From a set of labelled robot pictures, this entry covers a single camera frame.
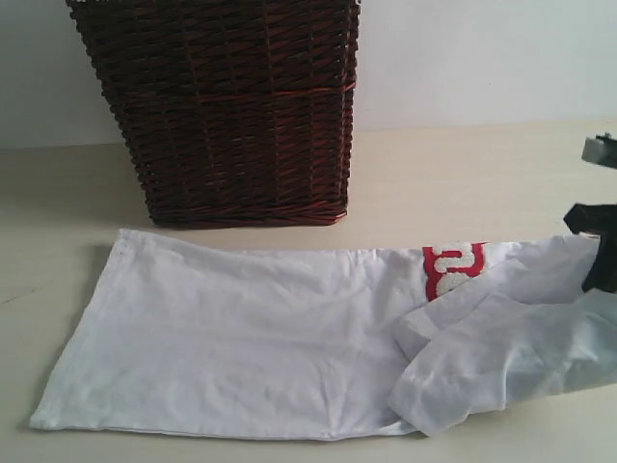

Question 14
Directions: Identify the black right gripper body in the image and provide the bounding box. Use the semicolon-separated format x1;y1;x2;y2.
563;204;616;293

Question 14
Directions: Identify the dark brown wicker basket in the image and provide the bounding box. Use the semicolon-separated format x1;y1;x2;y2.
68;1;361;229

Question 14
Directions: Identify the white t-shirt with red logo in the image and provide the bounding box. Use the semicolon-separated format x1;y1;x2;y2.
29;230;616;441

